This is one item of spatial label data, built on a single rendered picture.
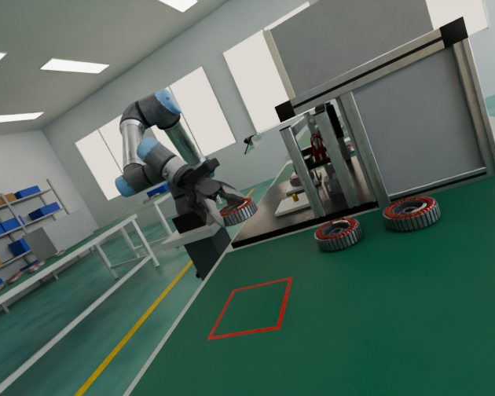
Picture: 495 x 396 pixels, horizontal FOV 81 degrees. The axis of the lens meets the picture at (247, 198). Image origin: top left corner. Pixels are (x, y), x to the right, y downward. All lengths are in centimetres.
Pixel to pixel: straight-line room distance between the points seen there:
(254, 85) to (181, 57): 158
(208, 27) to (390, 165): 571
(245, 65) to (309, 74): 511
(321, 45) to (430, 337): 73
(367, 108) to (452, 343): 55
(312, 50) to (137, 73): 628
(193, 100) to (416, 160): 579
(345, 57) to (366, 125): 21
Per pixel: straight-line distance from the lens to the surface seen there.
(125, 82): 725
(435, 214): 73
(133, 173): 100
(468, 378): 44
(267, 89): 588
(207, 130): 633
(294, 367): 50
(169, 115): 128
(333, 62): 92
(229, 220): 75
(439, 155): 87
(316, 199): 87
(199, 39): 638
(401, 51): 82
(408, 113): 83
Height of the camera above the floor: 109
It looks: 12 degrees down
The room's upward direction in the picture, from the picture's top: 25 degrees counter-clockwise
